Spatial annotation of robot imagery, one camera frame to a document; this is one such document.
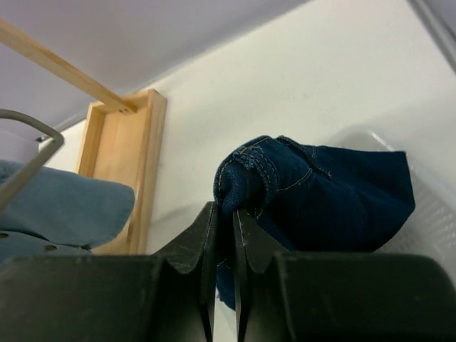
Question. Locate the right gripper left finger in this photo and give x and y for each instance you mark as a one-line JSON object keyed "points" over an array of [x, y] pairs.
{"points": [[183, 307]]}

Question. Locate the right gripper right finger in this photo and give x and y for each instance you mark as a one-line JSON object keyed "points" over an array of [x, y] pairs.
{"points": [[258, 303]]}

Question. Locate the grey metal hanger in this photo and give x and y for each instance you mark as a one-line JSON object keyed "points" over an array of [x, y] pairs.
{"points": [[25, 151]]}

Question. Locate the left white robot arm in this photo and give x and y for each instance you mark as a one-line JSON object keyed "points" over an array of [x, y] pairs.
{"points": [[19, 244]]}

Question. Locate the wooden clothes rack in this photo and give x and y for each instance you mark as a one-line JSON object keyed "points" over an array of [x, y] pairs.
{"points": [[122, 138]]}

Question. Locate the white plastic basket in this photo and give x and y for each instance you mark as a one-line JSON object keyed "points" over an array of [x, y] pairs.
{"points": [[430, 230]]}

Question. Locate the aluminium rail frame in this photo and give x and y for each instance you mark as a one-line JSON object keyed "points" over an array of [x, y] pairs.
{"points": [[438, 17]]}

